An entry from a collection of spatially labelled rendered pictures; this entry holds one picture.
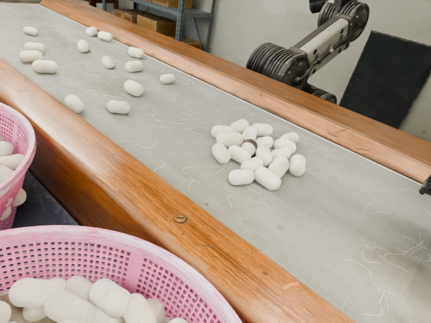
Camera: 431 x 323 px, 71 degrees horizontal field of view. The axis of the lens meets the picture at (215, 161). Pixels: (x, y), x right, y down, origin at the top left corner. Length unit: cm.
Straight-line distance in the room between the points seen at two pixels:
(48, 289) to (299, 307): 17
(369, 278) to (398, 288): 3
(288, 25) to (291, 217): 240
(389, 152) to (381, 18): 197
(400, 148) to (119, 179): 41
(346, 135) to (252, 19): 237
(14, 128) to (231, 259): 29
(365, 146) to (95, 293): 43
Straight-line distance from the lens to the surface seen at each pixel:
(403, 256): 37
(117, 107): 46
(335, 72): 254
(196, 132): 44
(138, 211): 27
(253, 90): 60
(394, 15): 243
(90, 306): 25
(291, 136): 46
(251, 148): 40
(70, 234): 25
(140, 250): 24
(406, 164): 52
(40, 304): 25
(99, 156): 33
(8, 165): 38
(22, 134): 40
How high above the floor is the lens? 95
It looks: 33 degrees down
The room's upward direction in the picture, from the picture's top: 12 degrees clockwise
